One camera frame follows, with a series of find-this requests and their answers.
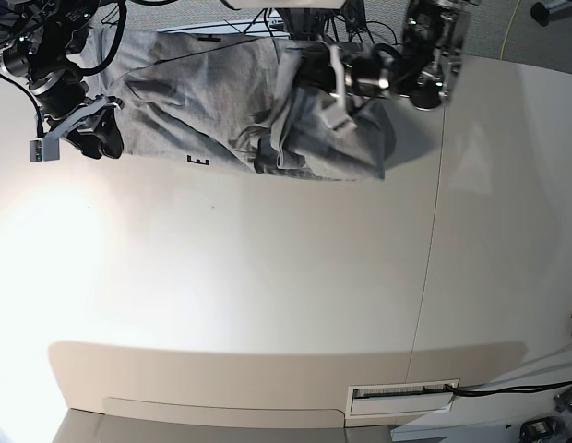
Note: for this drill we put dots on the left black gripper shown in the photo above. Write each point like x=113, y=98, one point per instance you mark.
x=314, y=68

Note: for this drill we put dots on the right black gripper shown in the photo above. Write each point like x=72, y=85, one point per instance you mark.
x=96, y=135

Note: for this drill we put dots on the grey T-shirt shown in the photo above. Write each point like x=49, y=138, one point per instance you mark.
x=236, y=104

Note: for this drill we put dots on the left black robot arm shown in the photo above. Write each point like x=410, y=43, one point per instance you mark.
x=424, y=69

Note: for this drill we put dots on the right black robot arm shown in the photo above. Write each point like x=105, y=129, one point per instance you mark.
x=36, y=41

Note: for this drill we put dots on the grey central robot stand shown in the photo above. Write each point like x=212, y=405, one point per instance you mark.
x=303, y=24

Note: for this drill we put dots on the black device bottom right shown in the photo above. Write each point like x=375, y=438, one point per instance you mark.
x=547, y=429

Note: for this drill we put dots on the white table cable port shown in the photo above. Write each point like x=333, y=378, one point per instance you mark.
x=395, y=400

